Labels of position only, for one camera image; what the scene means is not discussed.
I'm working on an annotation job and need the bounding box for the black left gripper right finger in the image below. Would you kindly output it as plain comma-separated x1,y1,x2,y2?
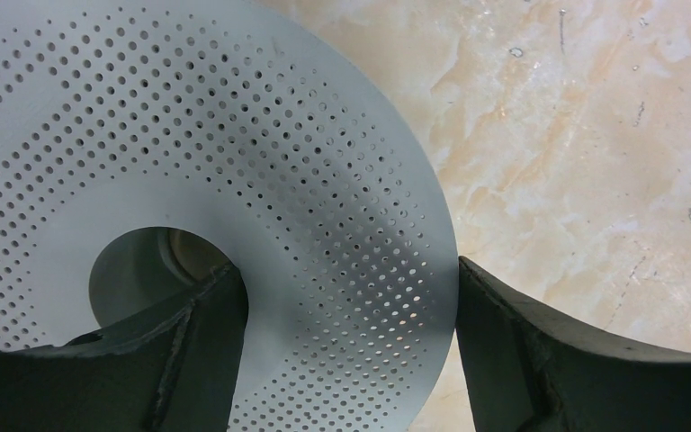
456,257,691,431

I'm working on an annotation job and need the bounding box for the white perforated cable spool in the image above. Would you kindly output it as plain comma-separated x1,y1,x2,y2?
0,1,458,431

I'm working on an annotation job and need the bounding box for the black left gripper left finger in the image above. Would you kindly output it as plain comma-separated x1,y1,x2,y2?
0,265,248,431

